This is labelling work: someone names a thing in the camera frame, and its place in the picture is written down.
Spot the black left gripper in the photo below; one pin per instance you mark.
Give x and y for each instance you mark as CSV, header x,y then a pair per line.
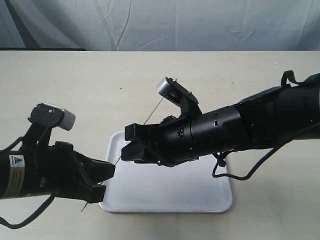
x,y
58,169

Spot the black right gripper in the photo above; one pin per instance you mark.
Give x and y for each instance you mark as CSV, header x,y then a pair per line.
x,y
176,140

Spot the thin metal skewer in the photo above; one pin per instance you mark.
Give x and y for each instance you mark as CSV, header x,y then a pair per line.
x,y
152,111

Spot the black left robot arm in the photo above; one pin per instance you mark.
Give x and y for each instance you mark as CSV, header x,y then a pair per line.
x,y
12,168

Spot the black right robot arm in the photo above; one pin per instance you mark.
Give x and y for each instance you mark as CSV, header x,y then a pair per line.
x,y
290,111

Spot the white plastic tray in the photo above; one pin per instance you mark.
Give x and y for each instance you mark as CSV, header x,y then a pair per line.
x,y
148,188

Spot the grey backdrop curtain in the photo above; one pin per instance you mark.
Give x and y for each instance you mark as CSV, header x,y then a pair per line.
x,y
161,25

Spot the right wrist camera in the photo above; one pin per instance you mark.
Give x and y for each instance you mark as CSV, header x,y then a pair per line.
x,y
172,91

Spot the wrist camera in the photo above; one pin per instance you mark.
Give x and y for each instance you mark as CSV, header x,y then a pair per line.
x,y
172,91
52,116

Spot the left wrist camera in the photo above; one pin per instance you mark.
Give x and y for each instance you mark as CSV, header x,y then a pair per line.
x,y
52,116

